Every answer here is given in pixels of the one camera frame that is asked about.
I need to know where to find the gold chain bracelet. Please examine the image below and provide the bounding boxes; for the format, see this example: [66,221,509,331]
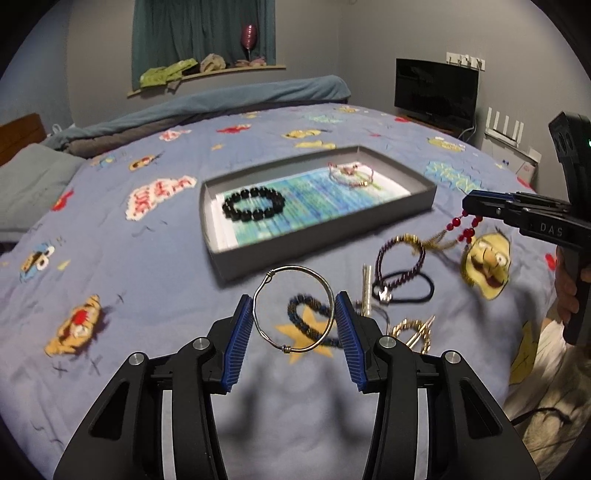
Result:
[387,315,437,355]

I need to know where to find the grey blanket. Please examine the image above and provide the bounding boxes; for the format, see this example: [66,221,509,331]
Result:
[67,131,144,160]

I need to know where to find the person's right hand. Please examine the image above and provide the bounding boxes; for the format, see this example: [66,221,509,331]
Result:
[554,247,583,317]

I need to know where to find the black cable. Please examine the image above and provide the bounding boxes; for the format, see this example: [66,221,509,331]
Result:
[510,405,574,424]

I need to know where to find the teal curtain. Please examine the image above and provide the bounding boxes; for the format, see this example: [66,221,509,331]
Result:
[131,0,277,90]

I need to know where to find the red bead gold necklace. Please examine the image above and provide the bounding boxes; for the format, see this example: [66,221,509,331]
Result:
[425,210,485,254]

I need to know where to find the black monitor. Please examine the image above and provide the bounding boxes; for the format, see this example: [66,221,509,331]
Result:
[394,58,480,130]

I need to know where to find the purple bead bracelet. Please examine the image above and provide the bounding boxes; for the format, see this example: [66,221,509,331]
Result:
[373,233,462,301]

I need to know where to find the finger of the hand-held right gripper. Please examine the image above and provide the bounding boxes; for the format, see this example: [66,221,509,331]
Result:
[462,196,512,225]
[475,189,527,205]

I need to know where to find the pearl strand bracelet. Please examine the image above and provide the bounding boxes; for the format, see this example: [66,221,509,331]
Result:
[358,264,376,318]

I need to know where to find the blue blanket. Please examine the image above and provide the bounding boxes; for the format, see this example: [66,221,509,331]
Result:
[44,75,352,153]

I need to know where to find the white router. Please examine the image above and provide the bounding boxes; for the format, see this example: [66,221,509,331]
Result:
[482,107,542,163]

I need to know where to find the green cloth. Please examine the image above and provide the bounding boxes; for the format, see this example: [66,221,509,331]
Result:
[140,59,201,90]

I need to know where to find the white wall hooks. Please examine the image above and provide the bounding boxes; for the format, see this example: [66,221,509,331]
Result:
[445,52,486,71]

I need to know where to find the dark blue beaded bracelet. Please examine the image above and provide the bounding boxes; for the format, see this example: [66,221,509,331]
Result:
[287,293,345,349]

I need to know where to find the pale textured cloth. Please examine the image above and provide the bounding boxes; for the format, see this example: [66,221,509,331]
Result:
[503,316,591,462]

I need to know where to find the blue cartoon printed bedsheet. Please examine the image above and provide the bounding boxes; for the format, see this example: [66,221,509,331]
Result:
[0,102,568,480]

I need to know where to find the wooden window shelf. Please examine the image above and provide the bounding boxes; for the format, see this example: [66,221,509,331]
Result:
[127,65,287,99]

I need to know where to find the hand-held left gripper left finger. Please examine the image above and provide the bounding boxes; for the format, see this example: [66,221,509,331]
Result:
[53,295,254,480]

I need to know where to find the grey cardboard tray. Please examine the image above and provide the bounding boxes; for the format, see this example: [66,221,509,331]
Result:
[199,145,437,283]

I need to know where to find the wooden headboard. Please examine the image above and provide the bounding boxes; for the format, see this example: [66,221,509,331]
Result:
[0,113,49,168]

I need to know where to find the black bead bracelet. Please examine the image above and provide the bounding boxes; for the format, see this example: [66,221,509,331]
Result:
[222,187,286,224]

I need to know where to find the silver wire bangle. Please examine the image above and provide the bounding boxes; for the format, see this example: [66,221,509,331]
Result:
[252,265,335,355]

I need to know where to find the pink wine glass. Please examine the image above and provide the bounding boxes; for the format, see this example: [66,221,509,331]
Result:
[240,24,258,63]

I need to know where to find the grey pillow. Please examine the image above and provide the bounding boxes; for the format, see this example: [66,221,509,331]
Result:
[0,143,86,245]

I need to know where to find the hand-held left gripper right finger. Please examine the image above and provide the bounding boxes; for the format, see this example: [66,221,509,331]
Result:
[335,291,541,480]

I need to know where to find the pink cord bracelet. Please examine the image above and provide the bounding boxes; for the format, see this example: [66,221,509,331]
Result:
[327,161,376,190]

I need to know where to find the black hair tie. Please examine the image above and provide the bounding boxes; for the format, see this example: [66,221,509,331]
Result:
[372,272,435,306]

